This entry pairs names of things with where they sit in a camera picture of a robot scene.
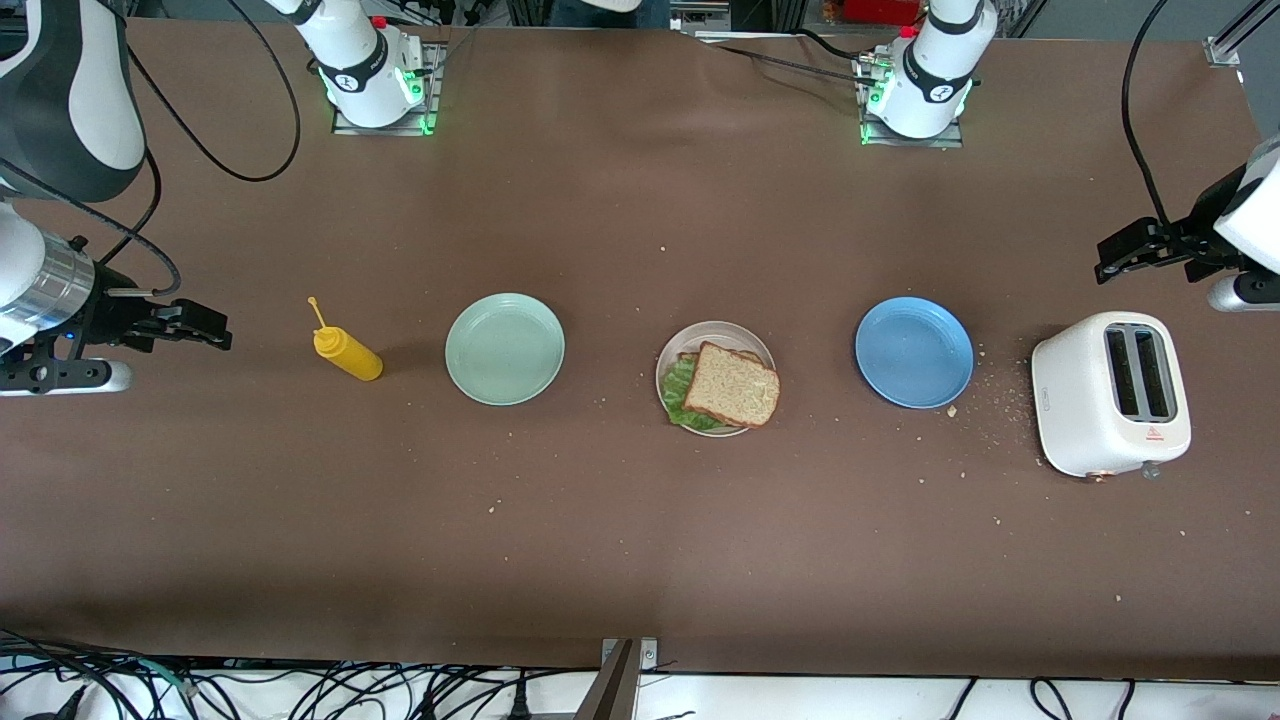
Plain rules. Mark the aluminium corner profile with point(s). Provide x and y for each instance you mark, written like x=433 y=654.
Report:
x=1222 y=52

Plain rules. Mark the aluminium frame post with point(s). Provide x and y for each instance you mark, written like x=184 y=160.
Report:
x=615 y=690

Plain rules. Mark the standing person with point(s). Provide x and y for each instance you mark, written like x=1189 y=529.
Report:
x=605 y=10

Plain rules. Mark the yellow squeeze bottle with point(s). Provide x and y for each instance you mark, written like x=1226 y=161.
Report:
x=350 y=355

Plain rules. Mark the beige plate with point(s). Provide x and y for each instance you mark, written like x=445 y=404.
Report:
x=725 y=332

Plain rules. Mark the green lettuce leaf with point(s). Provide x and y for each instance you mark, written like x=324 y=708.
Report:
x=682 y=390

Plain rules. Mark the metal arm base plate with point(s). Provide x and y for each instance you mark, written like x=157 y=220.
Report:
x=345 y=127
x=950 y=142

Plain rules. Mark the dark-crust bread slice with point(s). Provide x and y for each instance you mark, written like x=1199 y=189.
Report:
x=730 y=385

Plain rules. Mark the white toaster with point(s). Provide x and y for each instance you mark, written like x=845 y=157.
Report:
x=1075 y=400

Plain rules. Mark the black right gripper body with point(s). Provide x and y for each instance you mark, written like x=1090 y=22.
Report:
x=112 y=315

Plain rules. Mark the red box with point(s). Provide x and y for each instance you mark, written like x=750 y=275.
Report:
x=880 y=10

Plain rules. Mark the pale green plate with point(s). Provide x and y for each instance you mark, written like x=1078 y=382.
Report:
x=505 y=350

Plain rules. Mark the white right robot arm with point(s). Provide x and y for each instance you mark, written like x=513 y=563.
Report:
x=70 y=110

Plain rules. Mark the blue plate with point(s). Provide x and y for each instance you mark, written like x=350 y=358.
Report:
x=914 y=352

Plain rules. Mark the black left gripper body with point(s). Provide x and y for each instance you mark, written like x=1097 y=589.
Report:
x=1197 y=238

